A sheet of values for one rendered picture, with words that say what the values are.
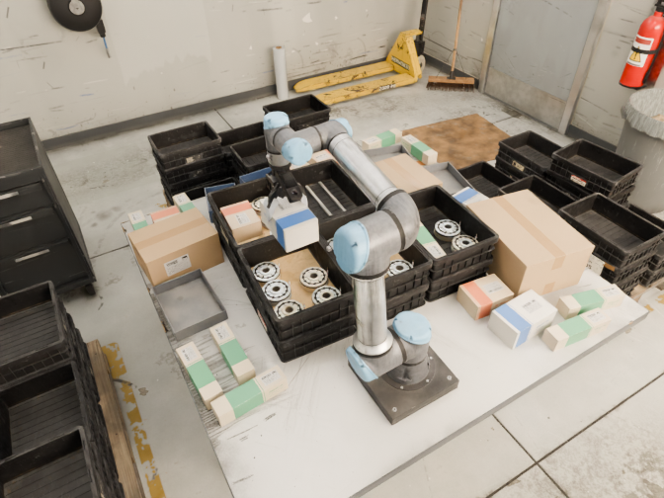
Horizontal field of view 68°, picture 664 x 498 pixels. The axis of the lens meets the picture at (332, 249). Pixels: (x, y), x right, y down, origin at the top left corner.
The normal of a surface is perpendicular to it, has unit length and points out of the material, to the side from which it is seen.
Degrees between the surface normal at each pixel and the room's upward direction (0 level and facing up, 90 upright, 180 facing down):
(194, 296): 0
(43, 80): 90
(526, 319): 0
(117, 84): 90
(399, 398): 4
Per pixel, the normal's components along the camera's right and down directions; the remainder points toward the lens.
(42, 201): 0.50, 0.57
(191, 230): -0.02, -0.75
